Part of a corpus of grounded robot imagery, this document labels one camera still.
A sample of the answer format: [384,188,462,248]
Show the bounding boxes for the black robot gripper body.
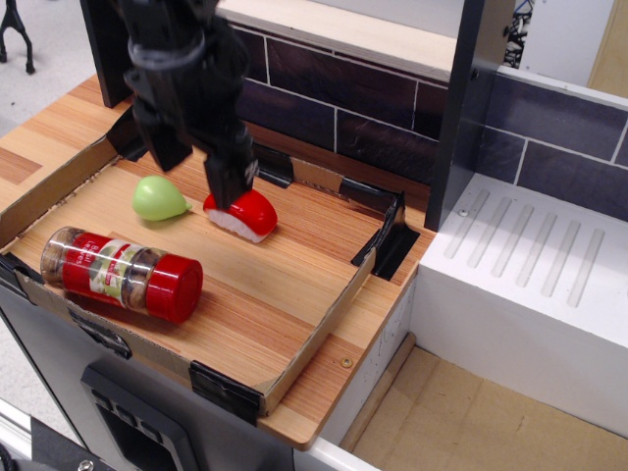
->
[125,28,249,152]

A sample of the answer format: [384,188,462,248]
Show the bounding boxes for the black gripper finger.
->
[132,98,192,172]
[204,139,258,210]

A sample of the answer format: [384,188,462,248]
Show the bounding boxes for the red-capped basil spice bottle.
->
[40,227,203,323]

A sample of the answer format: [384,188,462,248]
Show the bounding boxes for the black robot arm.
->
[118,1,257,210]

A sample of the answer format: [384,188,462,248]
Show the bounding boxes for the taped cardboard fence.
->
[0,96,422,426]

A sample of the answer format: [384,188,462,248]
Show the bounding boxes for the red toy sushi piece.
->
[203,189,278,243]

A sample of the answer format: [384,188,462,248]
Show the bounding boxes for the green toy pear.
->
[131,175,192,222]

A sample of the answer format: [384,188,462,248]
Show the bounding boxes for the black metal stand legs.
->
[0,0,37,76]

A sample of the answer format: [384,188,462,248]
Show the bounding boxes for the white grooved sink drainboard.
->
[410,175,627,435]

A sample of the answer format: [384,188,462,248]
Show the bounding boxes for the dark grey vertical post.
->
[425,0,513,232]

